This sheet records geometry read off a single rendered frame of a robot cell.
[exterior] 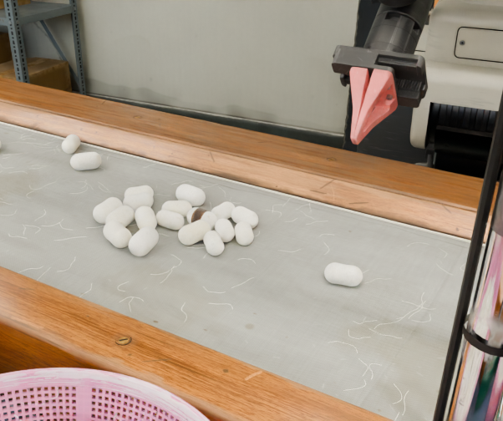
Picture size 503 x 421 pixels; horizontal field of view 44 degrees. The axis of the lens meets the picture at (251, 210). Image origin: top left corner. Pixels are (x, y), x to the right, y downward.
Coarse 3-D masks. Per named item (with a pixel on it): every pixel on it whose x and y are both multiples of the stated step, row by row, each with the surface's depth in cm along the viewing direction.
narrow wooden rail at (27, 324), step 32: (0, 288) 51; (32, 288) 51; (0, 320) 48; (32, 320) 47; (64, 320) 47; (96, 320) 47; (128, 320) 48; (0, 352) 49; (32, 352) 47; (64, 352) 45; (96, 352) 44; (128, 352) 44; (160, 352) 44; (192, 352) 44; (160, 384) 41; (192, 384) 42; (224, 384) 42; (256, 384) 42; (288, 384) 42; (160, 416) 42; (224, 416) 39; (256, 416) 39; (288, 416) 39; (320, 416) 39; (352, 416) 39
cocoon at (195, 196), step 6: (180, 186) 70; (186, 186) 70; (192, 186) 70; (180, 192) 70; (186, 192) 69; (192, 192) 69; (198, 192) 69; (180, 198) 70; (186, 198) 69; (192, 198) 69; (198, 198) 69; (204, 198) 69; (192, 204) 69; (198, 204) 69
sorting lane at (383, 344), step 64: (0, 128) 91; (0, 192) 72; (64, 192) 73; (256, 192) 74; (0, 256) 60; (64, 256) 60; (128, 256) 60; (192, 256) 61; (256, 256) 61; (320, 256) 61; (384, 256) 61; (448, 256) 61; (192, 320) 52; (256, 320) 52; (320, 320) 52; (384, 320) 52; (448, 320) 52; (320, 384) 45; (384, 384) 45
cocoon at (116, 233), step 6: (108, 222) 62; (114, 222) 62; (108, 228) 62; (114, 228) 61; (120, 228) 61; (108, 234) 61; (114, 234) 61; (120, 234) 61; (126, 234) 61; (114, 240) 61; (120, 240) 61; (126, 240) 61; (120, 246) 61
